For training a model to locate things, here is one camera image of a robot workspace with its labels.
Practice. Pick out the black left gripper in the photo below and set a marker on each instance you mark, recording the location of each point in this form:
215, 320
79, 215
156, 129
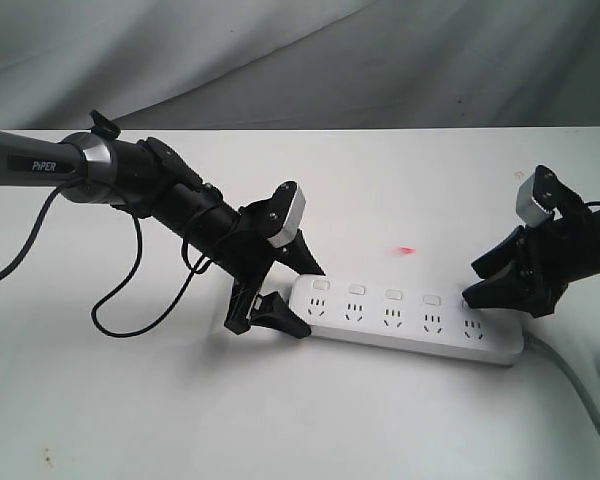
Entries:
245, 254

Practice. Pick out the grey wrinkled backdrop cloth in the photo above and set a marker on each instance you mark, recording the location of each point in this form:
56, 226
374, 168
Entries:
300, 64

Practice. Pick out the white five-outlet power strip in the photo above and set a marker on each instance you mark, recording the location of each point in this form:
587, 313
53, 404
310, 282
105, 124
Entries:
437, 323

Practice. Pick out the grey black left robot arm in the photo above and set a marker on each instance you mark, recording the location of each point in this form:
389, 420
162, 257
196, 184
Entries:
148, 179

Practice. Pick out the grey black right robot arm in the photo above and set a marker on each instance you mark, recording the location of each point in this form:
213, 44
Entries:
582, 257

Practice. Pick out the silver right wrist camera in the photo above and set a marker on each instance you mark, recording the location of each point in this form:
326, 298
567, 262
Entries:
538, 197

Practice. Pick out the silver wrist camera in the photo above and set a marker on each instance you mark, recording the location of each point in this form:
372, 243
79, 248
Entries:
284, 213
538, 197

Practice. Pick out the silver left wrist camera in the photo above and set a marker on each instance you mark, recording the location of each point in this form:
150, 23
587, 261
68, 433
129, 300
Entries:
284, 213

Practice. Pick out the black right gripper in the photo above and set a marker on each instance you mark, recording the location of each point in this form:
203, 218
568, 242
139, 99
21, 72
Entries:
538, 285

